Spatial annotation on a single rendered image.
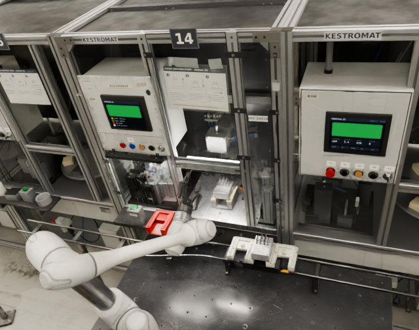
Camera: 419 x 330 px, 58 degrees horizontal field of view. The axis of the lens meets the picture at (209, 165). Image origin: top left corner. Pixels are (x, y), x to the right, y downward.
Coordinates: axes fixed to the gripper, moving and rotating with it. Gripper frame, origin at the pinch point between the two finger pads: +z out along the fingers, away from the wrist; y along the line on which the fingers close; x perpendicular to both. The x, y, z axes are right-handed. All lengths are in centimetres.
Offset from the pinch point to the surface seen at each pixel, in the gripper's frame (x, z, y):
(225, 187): 7.3, 16.0, -30.6
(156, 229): 39.9, -15.4, -14.4
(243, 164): -25.9, 8.5, -8.2
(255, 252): -14, -23, -42
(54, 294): 180, -44, -34
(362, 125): -87, 9, -8
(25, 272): 218, -29, -17
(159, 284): 45, -42, -32
